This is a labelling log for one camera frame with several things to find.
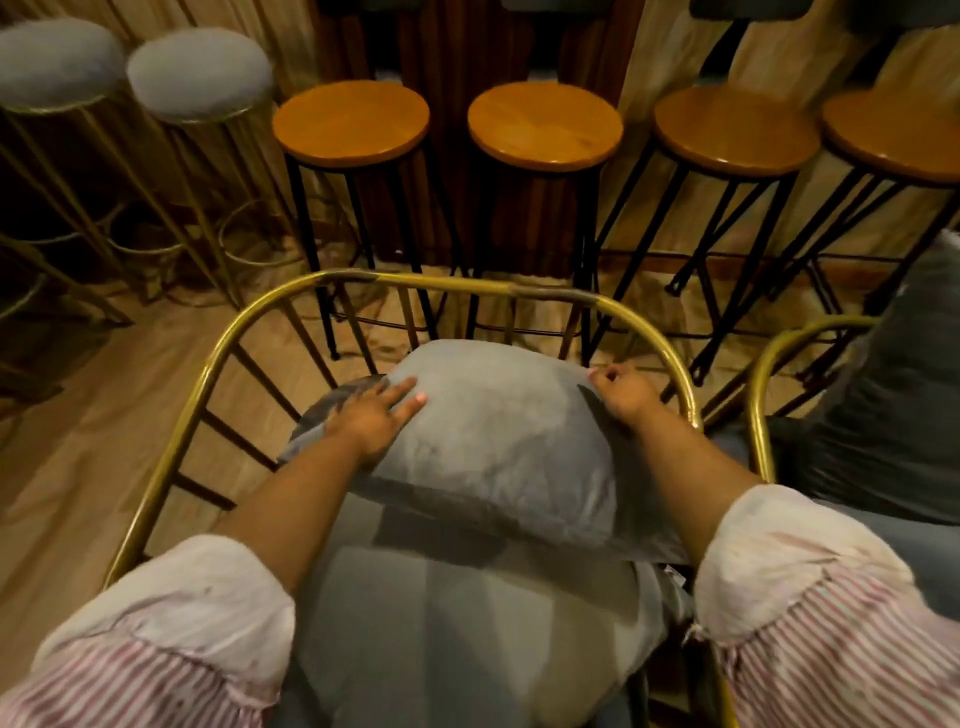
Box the person's left hand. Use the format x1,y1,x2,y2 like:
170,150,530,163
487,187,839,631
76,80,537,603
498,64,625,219
324,376,429,469

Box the person's right hand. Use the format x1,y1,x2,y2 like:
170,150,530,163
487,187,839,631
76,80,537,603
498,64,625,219
587,362,666,430

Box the grey square cushion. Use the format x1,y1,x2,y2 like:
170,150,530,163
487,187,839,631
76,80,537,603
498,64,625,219
277,339,693,565

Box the person's left forearm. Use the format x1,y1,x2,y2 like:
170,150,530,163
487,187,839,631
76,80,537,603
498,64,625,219
213,433,385,597

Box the person's right forearm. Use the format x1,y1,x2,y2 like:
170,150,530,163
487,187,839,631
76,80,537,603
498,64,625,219
628,406,766,568

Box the round wooden stool black legs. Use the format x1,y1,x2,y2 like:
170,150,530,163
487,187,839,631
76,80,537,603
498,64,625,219
585,84,823,388
465,80,626,369
701,90,960,420
271,79,471,363

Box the dark grey cushion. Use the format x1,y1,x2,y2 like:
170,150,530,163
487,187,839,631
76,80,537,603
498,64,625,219
795,228,960,526

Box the person's right striped sleeve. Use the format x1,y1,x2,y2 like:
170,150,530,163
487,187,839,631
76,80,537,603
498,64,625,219
688,483,960,728

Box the person's striped sleeve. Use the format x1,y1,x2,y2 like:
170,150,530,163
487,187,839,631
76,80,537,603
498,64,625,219
0,534,298,728
688,483,960,728

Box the person's left striped sleeve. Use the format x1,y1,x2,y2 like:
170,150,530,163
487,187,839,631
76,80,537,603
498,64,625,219
0,534,298,728

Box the dark wooden bar panel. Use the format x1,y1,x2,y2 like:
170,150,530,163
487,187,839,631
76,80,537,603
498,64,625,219
311,0,648,280

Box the grey padded stool gold legs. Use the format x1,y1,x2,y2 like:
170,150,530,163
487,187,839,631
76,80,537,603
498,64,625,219
105,27,316,310
0,16,189,301

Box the black bar chair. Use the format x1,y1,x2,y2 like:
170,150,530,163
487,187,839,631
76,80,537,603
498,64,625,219
687,0,816,82
846,0,960,85

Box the gold frame chair grey seat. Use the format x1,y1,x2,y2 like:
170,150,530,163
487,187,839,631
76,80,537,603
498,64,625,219
101,268,740,728
705,315,960,624

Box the gold metal stool frame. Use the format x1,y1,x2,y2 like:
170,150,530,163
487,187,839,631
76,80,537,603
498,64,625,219
0,228,138,406

